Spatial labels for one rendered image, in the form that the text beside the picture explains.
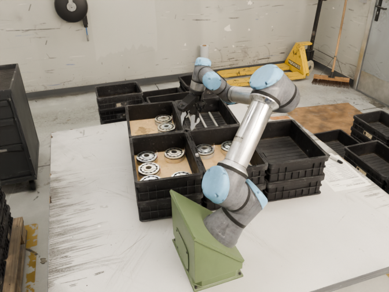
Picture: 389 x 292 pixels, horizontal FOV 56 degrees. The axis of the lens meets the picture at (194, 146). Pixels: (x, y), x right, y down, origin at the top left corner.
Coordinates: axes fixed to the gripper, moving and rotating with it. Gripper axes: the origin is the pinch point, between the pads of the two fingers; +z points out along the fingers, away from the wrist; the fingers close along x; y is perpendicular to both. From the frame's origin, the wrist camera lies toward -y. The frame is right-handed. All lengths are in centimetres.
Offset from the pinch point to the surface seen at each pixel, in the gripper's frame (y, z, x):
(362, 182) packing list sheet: 45, 7, -84
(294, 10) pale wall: 388, -27, 106
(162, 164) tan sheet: -15.8, 16.7, -1.0
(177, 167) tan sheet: -13.7, 15.1, -8.4
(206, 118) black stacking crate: 38.0, 10.3, 10.8
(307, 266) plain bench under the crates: -22, 18, -82
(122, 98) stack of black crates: 75, 48, 117
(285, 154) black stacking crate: 27, 3, -46
